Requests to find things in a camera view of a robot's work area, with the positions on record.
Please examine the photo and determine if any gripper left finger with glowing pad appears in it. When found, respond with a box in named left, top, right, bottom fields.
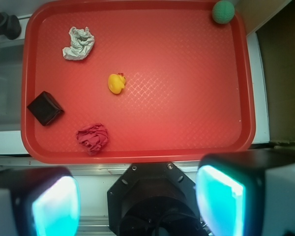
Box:
left=0, top=167, right=81, bottom=236

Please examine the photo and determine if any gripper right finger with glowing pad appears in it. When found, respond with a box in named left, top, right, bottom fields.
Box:
left=195, top=148, right=295, bottom=236

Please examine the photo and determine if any crumpled red paper ball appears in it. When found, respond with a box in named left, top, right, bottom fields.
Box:
left=76, top=123, right=109, bottom=155

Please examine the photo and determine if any black square box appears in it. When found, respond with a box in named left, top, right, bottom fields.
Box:
left=27, top=91, right=64, bottom=126

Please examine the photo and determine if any red plastic tray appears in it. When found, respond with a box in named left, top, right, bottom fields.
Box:
left=21, top=0, right=255, bottom=164

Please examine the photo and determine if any yellow rubber duck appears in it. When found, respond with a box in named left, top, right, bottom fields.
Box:
left=108, top=73, right=126, bottom=94

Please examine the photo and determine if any crumpled white paper ball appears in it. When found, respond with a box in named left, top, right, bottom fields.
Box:
left=62, top=27, right=95, bottom=60

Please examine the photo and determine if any black clamp knob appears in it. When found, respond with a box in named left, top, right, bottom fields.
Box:
left=0, top=12, right=22, bottom=40

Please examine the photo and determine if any green dimpled ball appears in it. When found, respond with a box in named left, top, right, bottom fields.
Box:
left=212, top=0, right=235, bottom=24

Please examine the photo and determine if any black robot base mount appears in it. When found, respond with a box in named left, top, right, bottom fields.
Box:
left=107, top=162, right=208, bottom=236

